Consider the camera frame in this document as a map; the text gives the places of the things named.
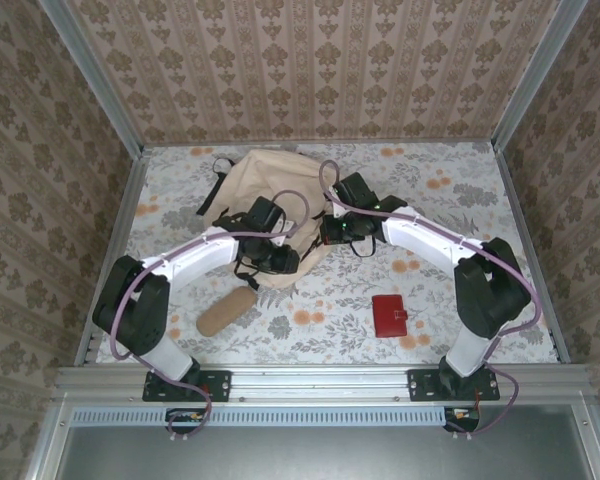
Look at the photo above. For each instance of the aluminium lower frame bar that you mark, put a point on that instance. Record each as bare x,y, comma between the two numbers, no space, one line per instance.
592,440
47,445

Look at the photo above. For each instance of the aluminium corner post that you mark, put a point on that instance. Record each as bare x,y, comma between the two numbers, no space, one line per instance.
537,75
96,75

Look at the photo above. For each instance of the grey metal panel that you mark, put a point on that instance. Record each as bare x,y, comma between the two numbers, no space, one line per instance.
330,455

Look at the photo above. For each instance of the aluminium back rail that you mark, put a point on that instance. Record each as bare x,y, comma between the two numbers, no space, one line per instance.
205,143

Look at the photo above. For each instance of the floral patterned table cover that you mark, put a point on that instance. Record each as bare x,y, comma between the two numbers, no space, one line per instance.
305,345

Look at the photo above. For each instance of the tan cork glasses case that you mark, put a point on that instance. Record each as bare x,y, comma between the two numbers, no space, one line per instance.
225,312

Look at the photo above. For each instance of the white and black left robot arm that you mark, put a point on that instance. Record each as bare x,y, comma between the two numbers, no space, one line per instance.
200,260

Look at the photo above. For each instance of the red leather wallet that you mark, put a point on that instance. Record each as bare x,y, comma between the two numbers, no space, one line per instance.
387,320

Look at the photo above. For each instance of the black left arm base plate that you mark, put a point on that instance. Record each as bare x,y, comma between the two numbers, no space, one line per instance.
220,385

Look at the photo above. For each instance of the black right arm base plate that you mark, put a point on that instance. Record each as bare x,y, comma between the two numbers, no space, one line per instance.
420,387

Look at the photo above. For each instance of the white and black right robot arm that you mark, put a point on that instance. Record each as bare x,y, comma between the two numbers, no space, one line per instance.
420,235

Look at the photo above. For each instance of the aluminium side rail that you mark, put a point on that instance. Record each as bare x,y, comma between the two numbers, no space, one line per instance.
127,210
518,210

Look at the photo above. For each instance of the aluminium front frame rail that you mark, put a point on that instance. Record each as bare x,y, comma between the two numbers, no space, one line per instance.
320,382

